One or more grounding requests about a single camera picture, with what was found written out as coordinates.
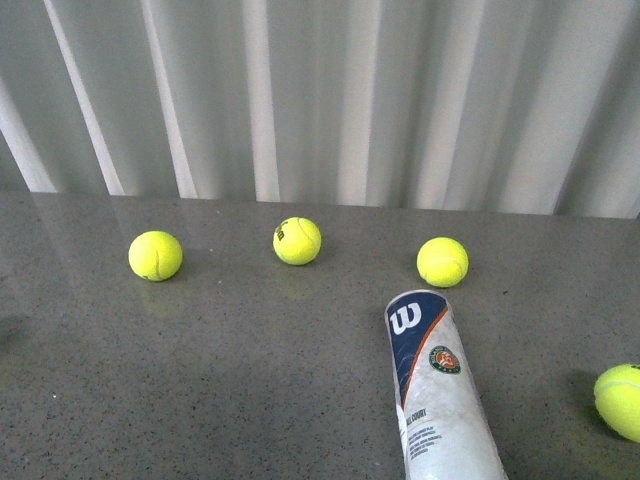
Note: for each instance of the near right Wilson tennis ball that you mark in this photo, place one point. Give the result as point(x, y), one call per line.
point(616, 394)

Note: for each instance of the right yellow tennis ball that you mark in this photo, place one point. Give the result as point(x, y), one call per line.
point(442, 262)

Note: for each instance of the white pleated curtain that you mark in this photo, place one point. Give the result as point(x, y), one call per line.
point(504, 106)

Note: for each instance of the left yellow tennis ball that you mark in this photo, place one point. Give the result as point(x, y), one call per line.
point(155, 256)

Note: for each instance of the middle yellow Wilson tennis ball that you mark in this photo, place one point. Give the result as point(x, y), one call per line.
point(297, 241)

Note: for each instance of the Wilson tennis ball can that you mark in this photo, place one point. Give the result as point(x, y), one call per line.
point(443, 430)

